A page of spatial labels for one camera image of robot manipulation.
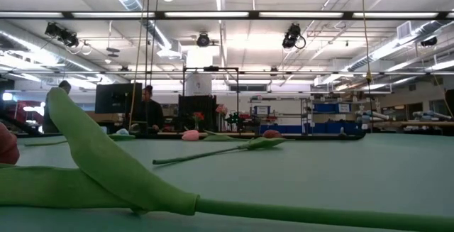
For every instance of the pink artificial tulip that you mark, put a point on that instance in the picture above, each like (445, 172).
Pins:
(190, 135)

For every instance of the white artificial tulip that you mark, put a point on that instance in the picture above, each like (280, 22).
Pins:
(122, 137)

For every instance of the dark red artificial tulip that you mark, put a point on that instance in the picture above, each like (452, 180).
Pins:
(106, 175)

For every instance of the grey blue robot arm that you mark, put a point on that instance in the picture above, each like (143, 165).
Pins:
(431, 115)
(372, 115)

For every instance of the small pink flower bunch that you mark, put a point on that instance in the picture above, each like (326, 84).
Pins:
(221, 109)

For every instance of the black panel screen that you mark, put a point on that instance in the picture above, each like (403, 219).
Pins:
(204, 102)

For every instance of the small red flower bunch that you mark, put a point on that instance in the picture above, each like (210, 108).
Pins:
(198, 115)

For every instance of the white round column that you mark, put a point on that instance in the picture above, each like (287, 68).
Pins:
(198, 83)

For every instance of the white sign board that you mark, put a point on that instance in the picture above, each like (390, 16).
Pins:
(262, 110)

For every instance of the person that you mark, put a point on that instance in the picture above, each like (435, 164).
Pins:
(49, 115)
(152, 113)

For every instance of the metal shelf rack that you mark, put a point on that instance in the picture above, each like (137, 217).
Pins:
(302, 116)

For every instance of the overhead beam with light strips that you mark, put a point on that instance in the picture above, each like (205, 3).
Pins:
(252, 15)

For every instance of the blue storage bin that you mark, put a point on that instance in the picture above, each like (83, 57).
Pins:
(324, 108)

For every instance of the black computer monitor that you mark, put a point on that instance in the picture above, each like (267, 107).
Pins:
(117, 99)

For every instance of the blue bin with white label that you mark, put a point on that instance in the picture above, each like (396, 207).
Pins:
(344, 108)

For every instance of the green table mat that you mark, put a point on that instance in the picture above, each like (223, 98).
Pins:
(354, 189)

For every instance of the wooden workbench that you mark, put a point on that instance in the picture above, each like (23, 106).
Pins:
(418, 123)

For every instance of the red metal rack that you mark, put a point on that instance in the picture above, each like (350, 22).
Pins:
(25, 113)

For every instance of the black ceiling dome fixture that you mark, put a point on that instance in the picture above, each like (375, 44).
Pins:
(428, 42)

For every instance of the black square frame stand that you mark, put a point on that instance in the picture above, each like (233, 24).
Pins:
(213, 69)

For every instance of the black ceiling camera cluster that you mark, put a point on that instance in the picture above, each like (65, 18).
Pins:
(67, 38)

